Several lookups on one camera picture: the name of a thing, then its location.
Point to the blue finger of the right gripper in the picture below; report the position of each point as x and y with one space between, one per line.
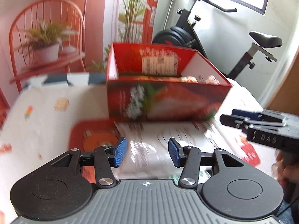
256 116
233 121

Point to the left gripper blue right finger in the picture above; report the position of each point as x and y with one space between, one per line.
176 152

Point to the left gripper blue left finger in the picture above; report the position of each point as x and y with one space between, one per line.
120 150

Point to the white face mask package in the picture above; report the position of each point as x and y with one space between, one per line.
147 154

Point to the printed room backdrop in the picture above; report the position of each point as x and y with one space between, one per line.
49 36

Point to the person's right hand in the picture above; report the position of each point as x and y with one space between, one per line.
282 173

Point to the brown wooden door panel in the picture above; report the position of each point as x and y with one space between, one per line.
286 97

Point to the red strawberry cardboard box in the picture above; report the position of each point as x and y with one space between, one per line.
162 83

